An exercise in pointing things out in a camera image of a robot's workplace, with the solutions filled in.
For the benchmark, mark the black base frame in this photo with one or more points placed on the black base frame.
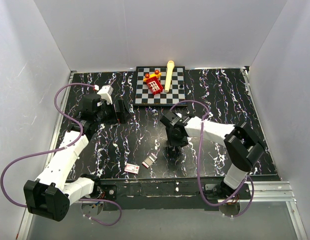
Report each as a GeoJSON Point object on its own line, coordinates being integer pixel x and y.
{"type": "Point", "coordinates": [172, 193]}

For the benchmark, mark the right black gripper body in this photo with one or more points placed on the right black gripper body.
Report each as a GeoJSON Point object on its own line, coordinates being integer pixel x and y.
{"type": "Point", "coordinates": [173, 139]}

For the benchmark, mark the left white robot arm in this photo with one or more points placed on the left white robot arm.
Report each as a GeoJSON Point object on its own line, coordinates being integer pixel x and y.
{"type": "Point", "coordinates": [49, 196]}

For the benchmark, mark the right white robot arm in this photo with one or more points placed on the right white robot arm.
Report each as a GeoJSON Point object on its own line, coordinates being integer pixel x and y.
{"type": "Point", "coordinates": [243, 145]}

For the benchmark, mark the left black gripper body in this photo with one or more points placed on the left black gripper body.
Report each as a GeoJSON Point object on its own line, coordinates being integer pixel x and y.
{"type": "Point", "coordinates": [110, 114]}

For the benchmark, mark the red toy brick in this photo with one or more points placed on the red toy brick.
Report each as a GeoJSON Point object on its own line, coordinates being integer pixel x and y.
{"type": "Point", "coordinates": [154, 85]}

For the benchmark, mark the yellow toy piece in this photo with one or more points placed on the yellow toy piece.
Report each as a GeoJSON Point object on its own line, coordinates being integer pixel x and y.
{"type": "Point", "coordinates": [156, 74]}

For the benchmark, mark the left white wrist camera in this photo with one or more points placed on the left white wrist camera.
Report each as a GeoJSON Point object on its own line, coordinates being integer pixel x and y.
{"type": "Point", "coordinates": [105, 93]}

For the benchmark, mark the cream toy microphone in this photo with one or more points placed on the cream toy microphone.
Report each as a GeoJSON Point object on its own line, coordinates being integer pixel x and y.
{"type": "Point", "coordinates": [169, 72]}

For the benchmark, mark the red white staple box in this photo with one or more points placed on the red white staple box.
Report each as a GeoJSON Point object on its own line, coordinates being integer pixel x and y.
{"type": "Point", "coordinates": [131, 168]}

